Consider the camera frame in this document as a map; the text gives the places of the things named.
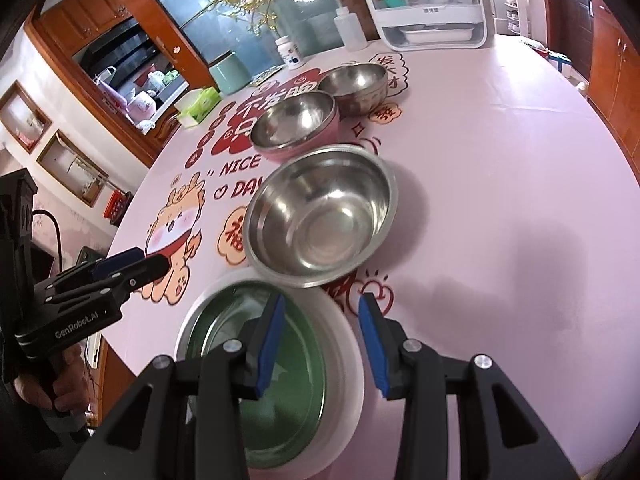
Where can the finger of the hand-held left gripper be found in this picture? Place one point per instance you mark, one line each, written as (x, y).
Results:
(150, 269)
(117, 262)

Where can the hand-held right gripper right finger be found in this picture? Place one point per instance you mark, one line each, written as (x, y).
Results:
(372, 350)

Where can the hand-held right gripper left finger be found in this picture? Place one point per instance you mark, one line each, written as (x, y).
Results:
(267, 355)

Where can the white plate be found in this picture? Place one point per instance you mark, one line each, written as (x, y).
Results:
(342, 355)

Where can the green plate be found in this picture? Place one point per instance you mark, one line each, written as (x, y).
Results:
(305, 360)

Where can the large steel bowl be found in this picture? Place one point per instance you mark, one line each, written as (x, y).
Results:
(320, 220)

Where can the pink steel bowl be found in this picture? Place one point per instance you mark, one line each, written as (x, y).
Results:
(292, 120)

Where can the small steel bowl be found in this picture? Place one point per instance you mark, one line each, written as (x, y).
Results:
(352, 82)

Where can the person's left hand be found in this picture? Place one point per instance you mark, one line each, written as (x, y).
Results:
(62, 377)

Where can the red plastic crate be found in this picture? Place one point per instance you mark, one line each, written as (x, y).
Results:
(117, 203)

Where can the pink rice cooker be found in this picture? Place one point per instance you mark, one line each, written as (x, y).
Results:
(140, 106)

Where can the green tissue pack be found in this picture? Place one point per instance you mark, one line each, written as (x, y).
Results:
(200, 102)

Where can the printed pink tablecloth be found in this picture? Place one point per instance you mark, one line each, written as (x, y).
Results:
(500, 185)

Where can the mint green container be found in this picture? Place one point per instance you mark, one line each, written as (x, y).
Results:
(230, 75)

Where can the white pill bottle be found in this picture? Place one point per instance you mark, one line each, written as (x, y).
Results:
(290, 52)

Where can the white squeeze bottle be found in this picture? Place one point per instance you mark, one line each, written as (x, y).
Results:
(350, 27)

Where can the white countertop appliance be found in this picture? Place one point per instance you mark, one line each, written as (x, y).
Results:
(430, 35)

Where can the wooden wall frame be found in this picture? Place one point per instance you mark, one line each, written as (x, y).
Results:
(70, 167)
(25, 117)

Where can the wooden kitchen cabinet frame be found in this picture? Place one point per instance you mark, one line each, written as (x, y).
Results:
(150, 25)

